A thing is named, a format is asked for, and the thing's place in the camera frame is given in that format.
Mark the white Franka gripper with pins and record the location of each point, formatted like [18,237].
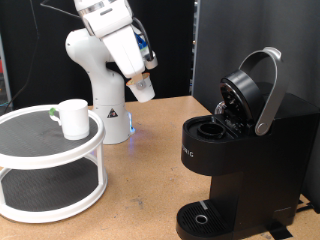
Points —
[125,53]

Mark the white coffee pod orange lid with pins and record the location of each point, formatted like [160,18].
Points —
[147,95]

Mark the black Keurig coffee machine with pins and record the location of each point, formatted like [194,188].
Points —
[266,166]

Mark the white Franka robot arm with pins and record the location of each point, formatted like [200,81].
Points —
[106,100]

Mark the black Keurig drip tray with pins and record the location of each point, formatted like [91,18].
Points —
[190,213]

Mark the black backdrop curtain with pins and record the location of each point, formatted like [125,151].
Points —
[166,50]

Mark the grey backdrop curtain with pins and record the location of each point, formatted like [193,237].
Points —
[233,30]

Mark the white two-tier turntable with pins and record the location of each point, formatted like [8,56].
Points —
[33,133]

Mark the grey shelf edge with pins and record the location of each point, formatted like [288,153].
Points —
[4,83]

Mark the blue-mounted wrist camera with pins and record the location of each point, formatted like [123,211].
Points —
[142,45]

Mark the metal curtain frame post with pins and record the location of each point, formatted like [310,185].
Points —
[195,33]

